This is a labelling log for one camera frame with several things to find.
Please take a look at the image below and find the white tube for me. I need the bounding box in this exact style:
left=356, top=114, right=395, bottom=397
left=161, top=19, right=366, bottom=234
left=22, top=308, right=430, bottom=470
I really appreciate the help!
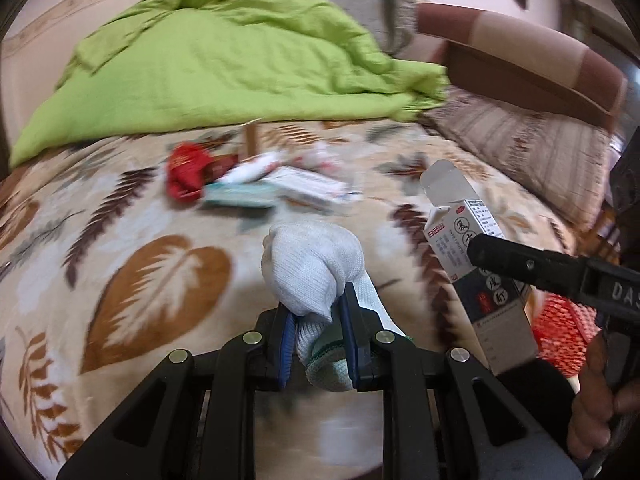
left=217, top=151, right=283, bottom=185

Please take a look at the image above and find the dark red candy wrapper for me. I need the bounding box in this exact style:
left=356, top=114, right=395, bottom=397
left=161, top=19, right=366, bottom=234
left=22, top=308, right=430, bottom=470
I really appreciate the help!
left=202, top=154, right=239, bottom=184

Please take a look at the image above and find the white grey medicine box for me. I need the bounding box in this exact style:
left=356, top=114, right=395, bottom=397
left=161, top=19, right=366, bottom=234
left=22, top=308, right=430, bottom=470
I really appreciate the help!
left=420, top=159, right=538, bottom=375

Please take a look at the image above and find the white knitted sock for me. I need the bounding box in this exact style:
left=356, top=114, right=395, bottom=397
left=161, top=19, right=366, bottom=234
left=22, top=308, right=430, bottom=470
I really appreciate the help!
left=262, top=220, right=402, bottom=392

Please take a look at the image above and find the brown padded headboard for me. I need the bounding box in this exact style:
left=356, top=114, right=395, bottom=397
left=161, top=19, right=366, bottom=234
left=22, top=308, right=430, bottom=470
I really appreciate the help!
left=418, top=2, right=628, bottom=133

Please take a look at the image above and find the striped brown pillow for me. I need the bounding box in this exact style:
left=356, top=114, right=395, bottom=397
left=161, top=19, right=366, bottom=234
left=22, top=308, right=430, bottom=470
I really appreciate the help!
left=420, top=86, right=610, bottom=230

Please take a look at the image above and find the green quilt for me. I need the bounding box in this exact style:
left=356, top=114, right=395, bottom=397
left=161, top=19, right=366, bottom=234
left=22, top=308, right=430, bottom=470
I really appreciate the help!
left=10, top=0, right=449, bottom=166

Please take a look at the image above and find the leaf pattern fleece blanket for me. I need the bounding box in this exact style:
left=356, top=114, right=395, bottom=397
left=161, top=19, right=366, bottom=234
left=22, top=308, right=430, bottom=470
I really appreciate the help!
left=0, top=119, right=576, bottom=480

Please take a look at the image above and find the white blue medicine box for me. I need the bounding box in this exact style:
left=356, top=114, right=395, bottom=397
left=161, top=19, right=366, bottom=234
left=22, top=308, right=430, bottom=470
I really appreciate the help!
left=262, top=166, right=349, bottom=209

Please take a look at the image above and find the orange medicine box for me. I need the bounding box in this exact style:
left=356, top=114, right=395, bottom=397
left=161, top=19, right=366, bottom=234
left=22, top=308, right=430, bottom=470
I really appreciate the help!
left=242, top=119, right=260, bottom=158

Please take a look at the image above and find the red plastic basket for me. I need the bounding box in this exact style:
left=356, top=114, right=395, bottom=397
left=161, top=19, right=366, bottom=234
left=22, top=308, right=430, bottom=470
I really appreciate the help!
left=532, top=292, right=599, bottom=378

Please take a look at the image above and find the clear plastic wrapper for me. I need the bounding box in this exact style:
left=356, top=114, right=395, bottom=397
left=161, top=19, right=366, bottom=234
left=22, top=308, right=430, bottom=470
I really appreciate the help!
left=288, top=141, right=363, bottom=202

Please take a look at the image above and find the right hand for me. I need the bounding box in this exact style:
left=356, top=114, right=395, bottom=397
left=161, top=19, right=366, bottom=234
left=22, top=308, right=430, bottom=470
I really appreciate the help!
left=567, top=334, right=639, bottom=460

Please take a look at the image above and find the red snack wrapper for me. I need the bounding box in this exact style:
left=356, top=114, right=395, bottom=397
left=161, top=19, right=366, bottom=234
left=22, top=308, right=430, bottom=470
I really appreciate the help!
left=166, top=142, right=214, bottom=203

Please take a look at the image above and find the teal plastic wrapper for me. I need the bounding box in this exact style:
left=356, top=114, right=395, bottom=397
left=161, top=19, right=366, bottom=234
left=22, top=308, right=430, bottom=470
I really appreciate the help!
left=202, top=181, right=279, bottom=209

